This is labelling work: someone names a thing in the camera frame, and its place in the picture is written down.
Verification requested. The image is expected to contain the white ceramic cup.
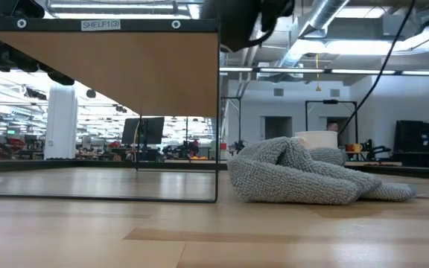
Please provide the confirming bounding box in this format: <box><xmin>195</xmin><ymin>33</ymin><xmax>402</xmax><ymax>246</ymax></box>
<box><xmin>294</xmin><ymin>130</ymin><xmax>339</xmax><ymax>150</ymax></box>

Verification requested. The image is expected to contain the black hanging cable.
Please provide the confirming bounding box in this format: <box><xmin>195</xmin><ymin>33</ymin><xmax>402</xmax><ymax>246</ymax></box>
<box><xmin>338</xmin><ymin>0</ymin><xmax>417</xmax><ymax>135</ymax></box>

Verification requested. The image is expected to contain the white shelf label sticker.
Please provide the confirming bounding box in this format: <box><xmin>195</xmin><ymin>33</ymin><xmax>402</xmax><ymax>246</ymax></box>
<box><xmin>80</xmin><ymin>19</ymin><xmax>121</xmax><ymax>32</ymax></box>

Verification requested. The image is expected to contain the black storage cabinet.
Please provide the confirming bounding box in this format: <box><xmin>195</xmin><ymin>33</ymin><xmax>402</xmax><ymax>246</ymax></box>
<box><xmin>392</xmin><ymin>119</ymin><xmax>429</xmax><ymax>169</ymax></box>

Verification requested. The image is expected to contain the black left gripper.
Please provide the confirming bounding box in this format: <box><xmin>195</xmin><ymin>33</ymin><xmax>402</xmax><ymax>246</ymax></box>
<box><xmin>199</xmin><ymin>0</ymin><xmax>276</xmax><ymax>53</ymax></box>

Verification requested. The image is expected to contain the black metal gantry frame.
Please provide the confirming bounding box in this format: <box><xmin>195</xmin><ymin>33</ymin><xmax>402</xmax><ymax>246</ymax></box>
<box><xmin>305</xmin><ymin>99</ymin><xmax>359</xmax><ymax>144</ymax></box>

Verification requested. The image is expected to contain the yellow hanging cord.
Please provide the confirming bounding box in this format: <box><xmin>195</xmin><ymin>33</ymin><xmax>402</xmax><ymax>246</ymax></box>
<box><xmin>314</xmin><ymin>54</ymin><xmax>322</xmax><ymax>92</ymax></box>

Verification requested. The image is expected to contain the black flat monitor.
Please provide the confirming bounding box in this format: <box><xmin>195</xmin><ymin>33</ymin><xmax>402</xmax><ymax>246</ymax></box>
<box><xmin>121</xmin><ymin>116</ymin><xmax>166</xmax><ymax>146</ymax></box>

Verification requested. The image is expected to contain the white building pillar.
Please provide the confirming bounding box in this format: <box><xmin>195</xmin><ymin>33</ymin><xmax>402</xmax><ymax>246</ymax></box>
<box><xmin>44</xmin><ymin>82</ymin><xmax>79</xmax><ymax>160</ymax></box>

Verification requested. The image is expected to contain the wooden tray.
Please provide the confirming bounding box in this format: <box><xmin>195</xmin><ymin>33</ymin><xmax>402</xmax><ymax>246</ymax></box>
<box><xmin>0</xmin><ymin>16</ymin><xmax>222</xmax><ymax>204</ymax></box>

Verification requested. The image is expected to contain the grey terry cloth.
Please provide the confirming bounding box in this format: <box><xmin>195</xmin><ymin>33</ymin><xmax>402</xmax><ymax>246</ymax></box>
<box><xmin>227</xmin><ymin>136</ymin><xmax>418</xmax><ymax>206</ymax></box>

